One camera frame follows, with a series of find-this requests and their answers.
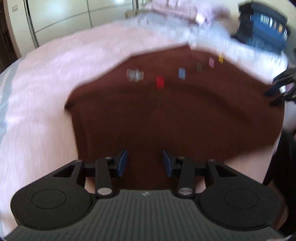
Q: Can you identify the white sliding wardrobe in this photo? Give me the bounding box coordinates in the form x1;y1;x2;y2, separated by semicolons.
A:
4;1;137;56

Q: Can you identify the blue storage bag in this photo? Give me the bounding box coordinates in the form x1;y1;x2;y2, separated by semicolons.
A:
232;1;290;55

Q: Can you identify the pink and grey bedspread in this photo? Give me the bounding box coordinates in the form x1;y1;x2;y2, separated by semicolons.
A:
1;13;289;237

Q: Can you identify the pink folded garment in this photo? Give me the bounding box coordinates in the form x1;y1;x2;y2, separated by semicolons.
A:
144;1;231;26

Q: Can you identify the maroon knit cardigan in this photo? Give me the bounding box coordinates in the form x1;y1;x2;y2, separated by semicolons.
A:
65;46;285;190

